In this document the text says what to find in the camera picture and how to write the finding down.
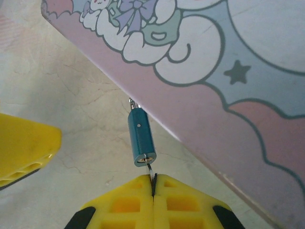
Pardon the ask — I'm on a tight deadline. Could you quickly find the cartoon print tin box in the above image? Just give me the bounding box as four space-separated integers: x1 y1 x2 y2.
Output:
40 0 305 229

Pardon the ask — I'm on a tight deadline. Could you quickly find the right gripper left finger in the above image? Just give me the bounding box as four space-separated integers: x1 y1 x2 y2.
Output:
63 174 155 229

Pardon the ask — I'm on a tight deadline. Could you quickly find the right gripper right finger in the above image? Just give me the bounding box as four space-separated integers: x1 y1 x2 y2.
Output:
152 173 246 229

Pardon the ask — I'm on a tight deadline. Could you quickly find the teal padlock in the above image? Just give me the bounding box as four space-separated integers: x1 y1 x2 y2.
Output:
127 97 158 168

